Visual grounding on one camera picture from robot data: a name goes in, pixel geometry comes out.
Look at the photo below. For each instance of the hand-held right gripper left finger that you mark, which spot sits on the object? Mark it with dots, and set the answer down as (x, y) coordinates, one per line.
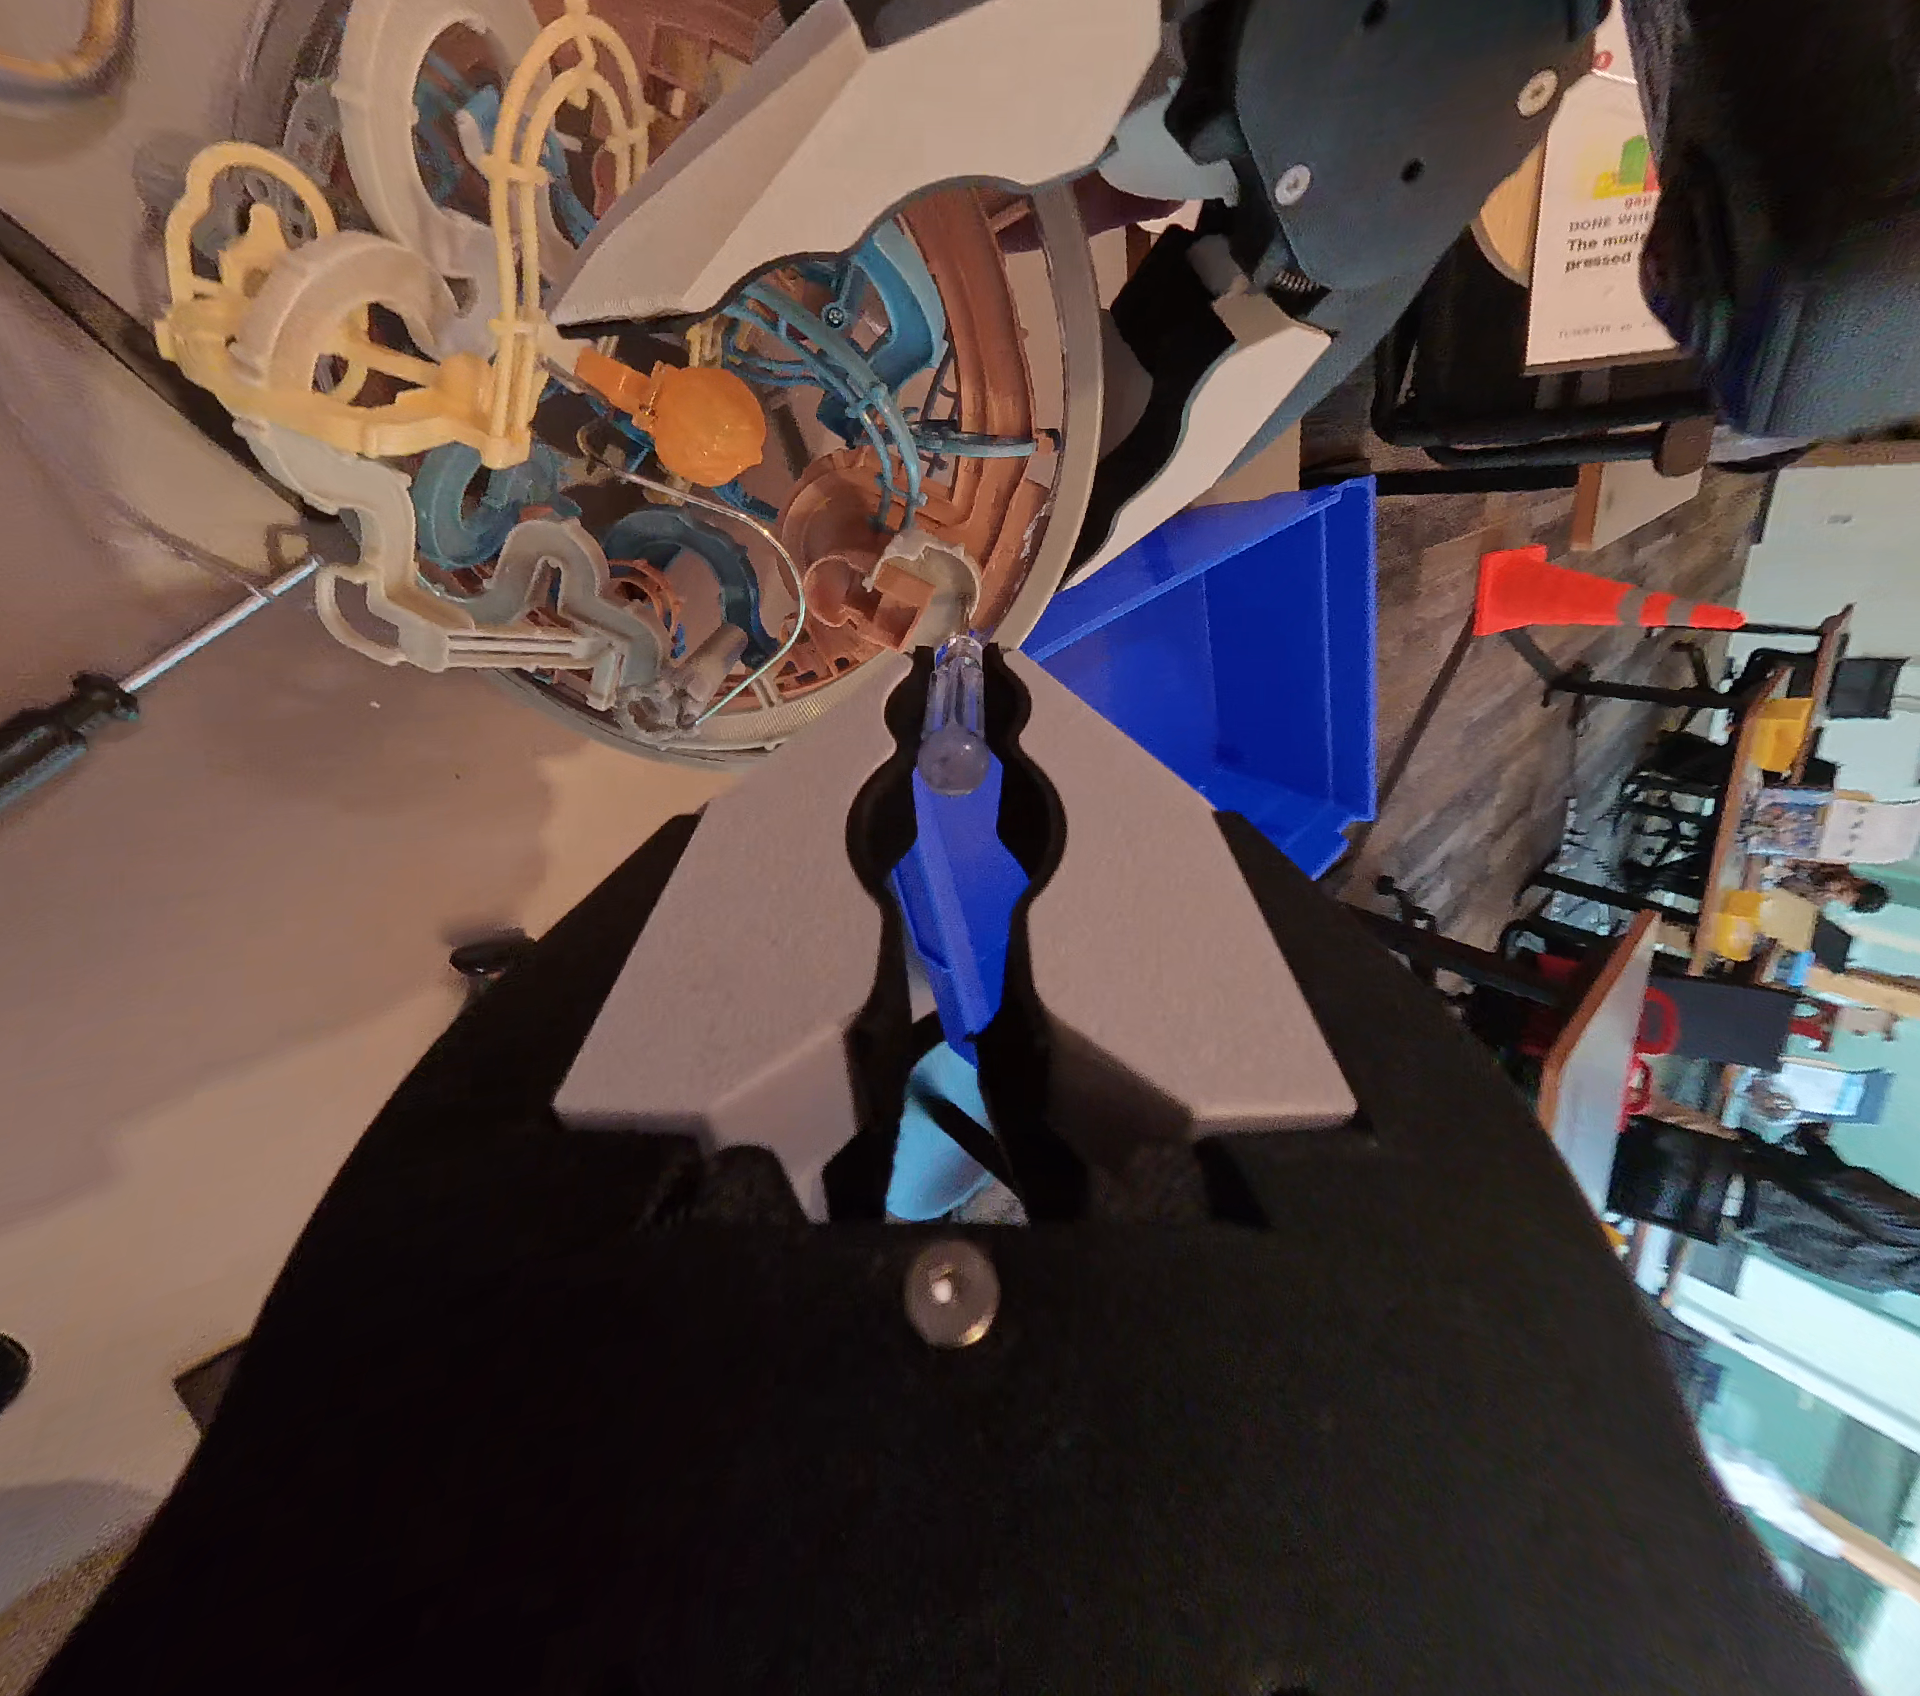
(720, 976)

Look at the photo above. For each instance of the marble maze ball toy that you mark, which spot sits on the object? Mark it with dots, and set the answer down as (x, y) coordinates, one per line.
(420, 77)

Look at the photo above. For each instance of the instruction sheet board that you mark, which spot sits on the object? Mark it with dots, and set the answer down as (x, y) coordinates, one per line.
(1590, 226)

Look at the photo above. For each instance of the wooden-edged table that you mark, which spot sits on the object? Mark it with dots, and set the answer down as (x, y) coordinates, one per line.
(1724, 827)

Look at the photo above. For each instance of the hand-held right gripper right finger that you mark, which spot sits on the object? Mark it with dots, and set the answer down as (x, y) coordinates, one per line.
(1185, 976)

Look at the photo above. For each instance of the black tweezers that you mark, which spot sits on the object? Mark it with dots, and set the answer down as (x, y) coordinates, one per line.
(120, 331)

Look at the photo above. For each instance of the yellow storage bin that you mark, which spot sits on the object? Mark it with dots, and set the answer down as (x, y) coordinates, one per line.
(1782, 737)

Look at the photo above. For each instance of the black table grommet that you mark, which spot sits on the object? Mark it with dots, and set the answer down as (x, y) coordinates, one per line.
(489, 955)

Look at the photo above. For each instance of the blue storage bin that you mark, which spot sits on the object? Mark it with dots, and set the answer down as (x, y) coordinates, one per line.
(1260, 676)

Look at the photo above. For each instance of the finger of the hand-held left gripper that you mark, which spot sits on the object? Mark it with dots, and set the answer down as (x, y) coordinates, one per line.
(1245, 377)
(901, 137)

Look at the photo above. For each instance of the orange traffic cone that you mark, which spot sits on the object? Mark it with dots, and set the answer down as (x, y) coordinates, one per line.
(1560, 599)

